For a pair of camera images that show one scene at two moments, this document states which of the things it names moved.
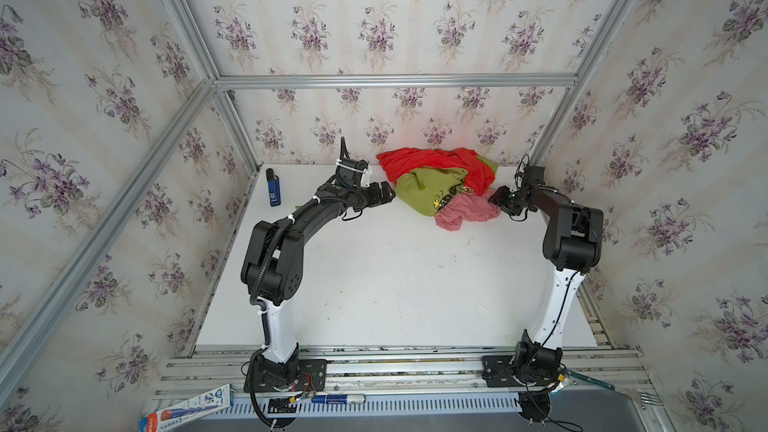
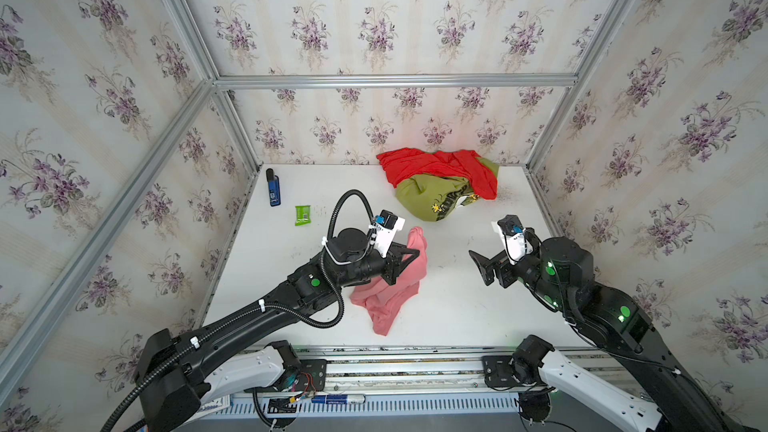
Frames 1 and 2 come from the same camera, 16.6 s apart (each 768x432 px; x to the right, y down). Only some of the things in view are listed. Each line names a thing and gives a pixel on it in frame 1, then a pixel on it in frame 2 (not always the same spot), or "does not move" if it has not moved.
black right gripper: [505, 200] → [501, 272]
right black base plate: [505, 371] does not move
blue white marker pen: [338, 399] does not move
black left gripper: [377, 193] → [391, 267]
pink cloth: [469, 206] → [384, 300]
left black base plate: [312, 377] does not move
